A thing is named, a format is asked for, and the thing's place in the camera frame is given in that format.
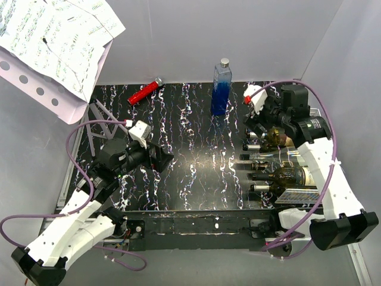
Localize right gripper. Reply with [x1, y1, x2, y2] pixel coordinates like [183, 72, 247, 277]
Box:
[241, 91, 289, 138]

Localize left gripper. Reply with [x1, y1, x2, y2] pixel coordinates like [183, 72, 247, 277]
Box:
[115, 138, 174, 178]

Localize dark green wine bottle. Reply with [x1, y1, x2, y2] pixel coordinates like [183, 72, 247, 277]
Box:
[261, 128, 294, 150]

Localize clear glass bottle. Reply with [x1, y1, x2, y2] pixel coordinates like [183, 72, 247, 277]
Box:
[239, 150, 305, 165]

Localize blue square glass bottle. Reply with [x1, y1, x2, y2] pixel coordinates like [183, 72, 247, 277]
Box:
[211, 58, 232, 116]

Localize dark wine bottle white label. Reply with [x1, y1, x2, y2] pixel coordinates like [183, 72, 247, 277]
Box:
[251, 166, 316, 187]

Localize red glitter microphone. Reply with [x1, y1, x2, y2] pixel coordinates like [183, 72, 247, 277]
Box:
[127, 77, 163, 106]

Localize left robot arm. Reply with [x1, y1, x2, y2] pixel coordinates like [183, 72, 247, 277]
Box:
[11, 138, 174, 285]

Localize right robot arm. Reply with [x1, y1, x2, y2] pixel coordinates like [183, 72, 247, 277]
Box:
[243, 80, 379, 250]

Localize wine bottle silver foil lower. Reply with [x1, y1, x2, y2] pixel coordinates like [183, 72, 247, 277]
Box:
[242, 144, 268, 153]

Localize bottom wine bottle silver foil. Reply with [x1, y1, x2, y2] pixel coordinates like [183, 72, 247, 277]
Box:
[249, 184, 286, 197]

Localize lilac music stand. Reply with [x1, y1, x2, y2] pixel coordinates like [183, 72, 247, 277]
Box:
[0, 38, 132, 157]

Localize sheet music pages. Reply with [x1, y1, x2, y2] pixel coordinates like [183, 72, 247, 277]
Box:
[1, 1, 125, 101]

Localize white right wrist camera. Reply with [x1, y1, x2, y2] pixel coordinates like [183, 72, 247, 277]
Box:
[243, 85, 267, 116]

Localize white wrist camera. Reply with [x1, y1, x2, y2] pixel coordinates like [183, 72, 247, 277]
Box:
[243, 85, 267, 116]
[129, 120, 152, 149]

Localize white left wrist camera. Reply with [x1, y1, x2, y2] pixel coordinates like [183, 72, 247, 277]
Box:
[129, 120, 152, 149]

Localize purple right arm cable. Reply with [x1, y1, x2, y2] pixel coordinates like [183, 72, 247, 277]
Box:
[243, 79, 339, 259]

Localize white wire wine rack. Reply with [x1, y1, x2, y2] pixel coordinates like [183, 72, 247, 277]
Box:
[273, 107, 325, 206]

